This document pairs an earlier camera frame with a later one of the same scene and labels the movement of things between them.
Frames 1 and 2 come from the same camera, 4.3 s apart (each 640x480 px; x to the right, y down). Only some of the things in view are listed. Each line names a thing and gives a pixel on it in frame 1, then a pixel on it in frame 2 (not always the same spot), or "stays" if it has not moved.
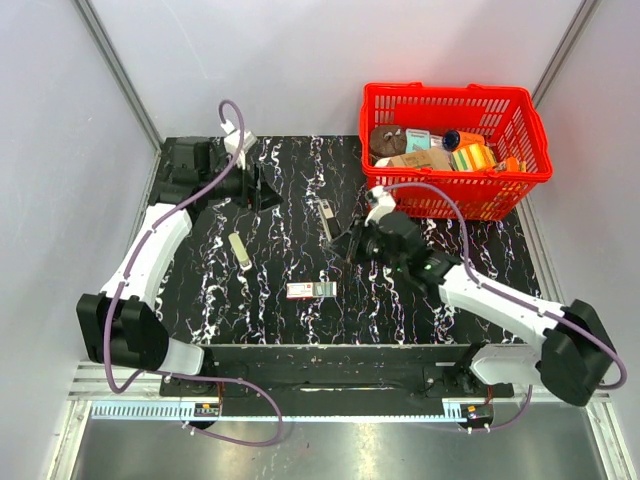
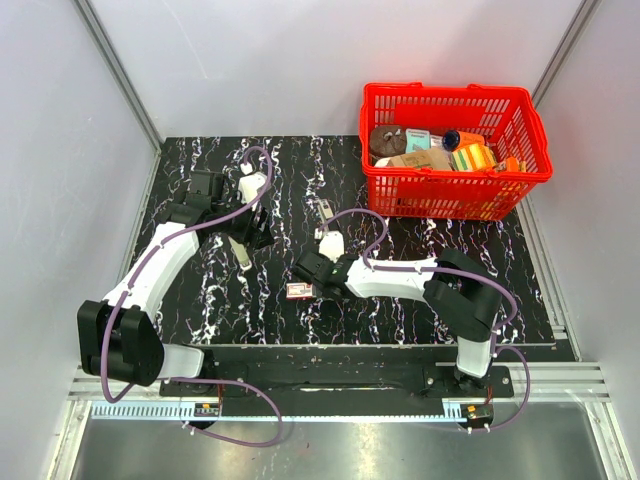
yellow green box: (473, 158) stays
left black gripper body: (234, 185) → (241, 227)
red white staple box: (306, 290) stays
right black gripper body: (365, 244) → (321, 290)
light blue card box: (417, 140) stays
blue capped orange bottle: (455, 139) stays
